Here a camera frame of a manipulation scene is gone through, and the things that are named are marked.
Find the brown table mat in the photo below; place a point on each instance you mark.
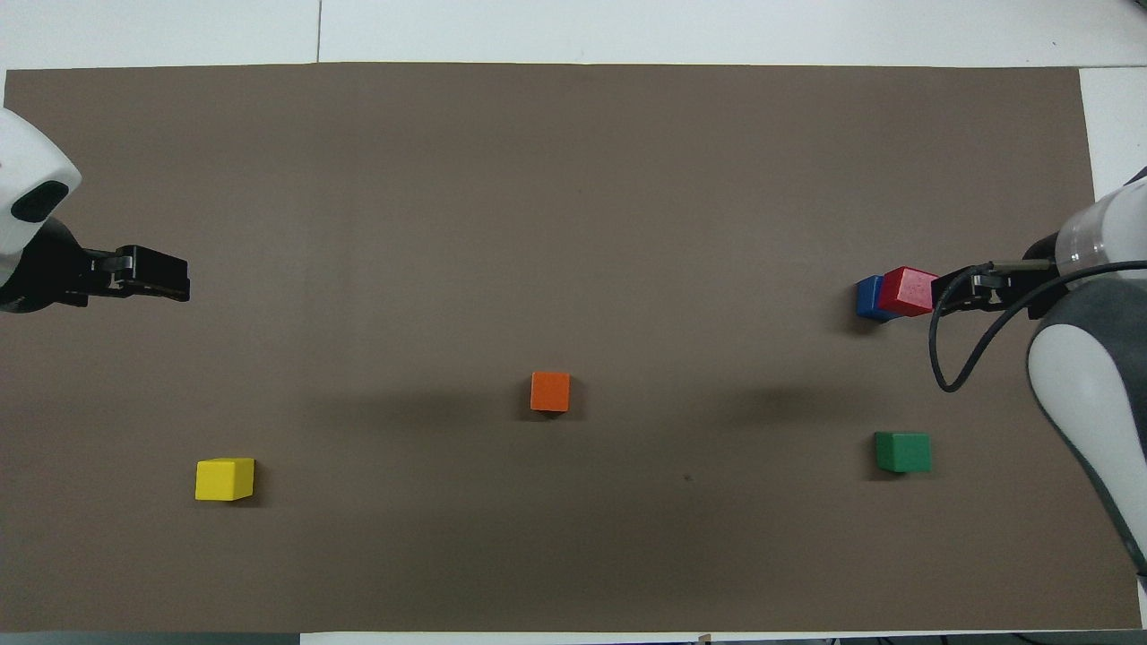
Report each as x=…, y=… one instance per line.
x=573, y=179

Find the orange wooden block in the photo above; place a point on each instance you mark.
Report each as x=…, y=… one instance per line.
x=550, y=391

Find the green wooden block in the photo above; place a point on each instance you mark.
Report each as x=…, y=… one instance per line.
x=903, y=452

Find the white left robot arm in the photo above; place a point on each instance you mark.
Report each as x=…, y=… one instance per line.
x=27, y=161

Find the red wooden block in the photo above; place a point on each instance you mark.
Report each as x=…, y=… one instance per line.
x=908, y=292

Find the blue wooden block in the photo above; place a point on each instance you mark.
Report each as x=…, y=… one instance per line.
x=866, y=300

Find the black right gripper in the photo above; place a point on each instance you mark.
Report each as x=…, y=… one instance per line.
x=1044, y=287

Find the yellow wooden block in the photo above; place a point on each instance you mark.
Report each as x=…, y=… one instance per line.
x=224, y=479

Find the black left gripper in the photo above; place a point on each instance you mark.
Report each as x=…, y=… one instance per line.
x=45, y=269

